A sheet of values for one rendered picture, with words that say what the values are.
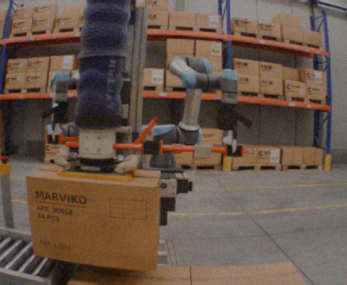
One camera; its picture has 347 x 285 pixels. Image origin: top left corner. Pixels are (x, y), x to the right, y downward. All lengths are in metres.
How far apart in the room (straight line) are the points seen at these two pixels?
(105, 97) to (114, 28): 0.32
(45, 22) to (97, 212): 8.06
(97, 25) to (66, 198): 0.77
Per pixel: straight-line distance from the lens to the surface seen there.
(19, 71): 9.59
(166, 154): 2.42
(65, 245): 1.86
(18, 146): 10.88
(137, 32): 2.62
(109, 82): 1.82
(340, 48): 11.99
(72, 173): 1.83
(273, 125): 10.87
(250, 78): 9.37
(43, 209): 1.83
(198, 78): 1.92
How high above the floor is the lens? 1.40
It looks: 5 degrees down
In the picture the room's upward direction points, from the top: 2 degrees clockwise
